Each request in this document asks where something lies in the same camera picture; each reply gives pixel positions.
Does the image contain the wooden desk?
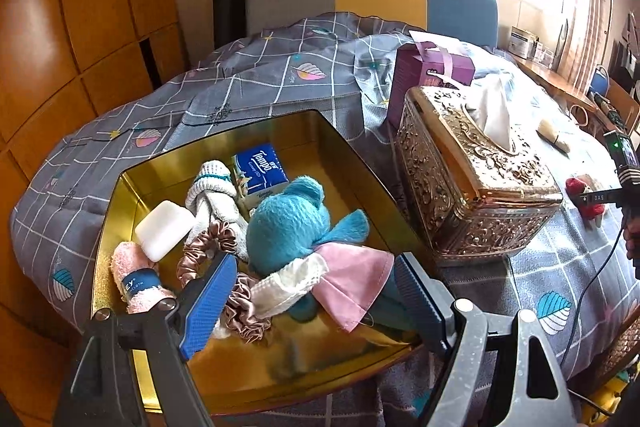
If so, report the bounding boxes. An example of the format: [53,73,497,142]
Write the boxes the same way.
[510,52,640,148]

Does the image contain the grey printed checked blanket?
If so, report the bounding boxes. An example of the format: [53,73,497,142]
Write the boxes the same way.
[10,10,640,427]

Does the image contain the blue plush toy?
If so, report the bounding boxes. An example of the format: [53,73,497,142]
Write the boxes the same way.
[247,176,421,333]

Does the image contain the wooden wardrobe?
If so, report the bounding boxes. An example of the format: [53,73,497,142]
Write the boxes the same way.
[0,0,188,358]

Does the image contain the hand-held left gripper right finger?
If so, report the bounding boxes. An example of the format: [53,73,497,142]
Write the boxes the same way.
[392,252,583,427]

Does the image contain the pink satin scrunchie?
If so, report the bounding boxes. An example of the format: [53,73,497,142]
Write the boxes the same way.
[220,272,273,344]
[177,221,240,288]

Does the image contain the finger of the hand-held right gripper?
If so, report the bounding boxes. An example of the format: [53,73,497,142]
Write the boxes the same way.
[580,188,625,215]

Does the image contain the white soap bar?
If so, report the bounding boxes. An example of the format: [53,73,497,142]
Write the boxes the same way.
[135,200,197,263]

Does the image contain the white mesh face mask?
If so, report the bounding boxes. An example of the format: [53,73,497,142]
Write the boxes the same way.
[250,253,330,319]

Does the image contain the ornate metal tissue box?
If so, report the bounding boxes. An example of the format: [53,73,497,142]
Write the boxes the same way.
[395,84,563,268]

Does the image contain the white box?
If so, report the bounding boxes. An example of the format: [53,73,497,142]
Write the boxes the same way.
[510,27,538,58]

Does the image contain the black cable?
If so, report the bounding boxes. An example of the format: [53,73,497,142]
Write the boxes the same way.
[557,207,631,420]

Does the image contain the pink face mask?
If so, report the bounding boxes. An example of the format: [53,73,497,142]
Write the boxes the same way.
[312,242,396,333]

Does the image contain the gold metal tin box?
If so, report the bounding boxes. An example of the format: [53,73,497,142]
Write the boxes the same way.
[90,108,436,420]

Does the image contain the person's right hand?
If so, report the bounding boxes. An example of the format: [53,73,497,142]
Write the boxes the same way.
[622,219,640,260]

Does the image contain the white knit sock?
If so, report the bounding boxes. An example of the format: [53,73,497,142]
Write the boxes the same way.
[185,160,236,208]

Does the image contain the purple cardboard box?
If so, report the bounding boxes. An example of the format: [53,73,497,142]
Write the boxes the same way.
[387,30,476,130]

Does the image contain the red fuzzy sock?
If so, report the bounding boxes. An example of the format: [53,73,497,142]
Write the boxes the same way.
[565,174,606,225]

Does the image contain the pink dishcloth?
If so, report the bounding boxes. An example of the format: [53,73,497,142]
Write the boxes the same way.
[111,241,177,314]

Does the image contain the pink patterned curtain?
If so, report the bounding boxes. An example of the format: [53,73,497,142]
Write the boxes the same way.
[560,0,626,78]

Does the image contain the wicker chair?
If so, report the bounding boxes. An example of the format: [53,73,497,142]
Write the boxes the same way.
[590,317,640,388]

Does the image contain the white tissue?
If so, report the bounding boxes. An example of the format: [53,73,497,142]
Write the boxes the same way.
[462,74,516,153]

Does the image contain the blue tissue packet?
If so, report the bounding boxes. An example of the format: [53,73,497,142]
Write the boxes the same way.
[231,142,291,208]

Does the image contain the beige rolled cloth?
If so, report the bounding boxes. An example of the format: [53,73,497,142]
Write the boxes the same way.
[537,117,571,154]

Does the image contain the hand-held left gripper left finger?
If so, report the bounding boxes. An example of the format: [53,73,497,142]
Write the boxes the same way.
[52,252,240,427]

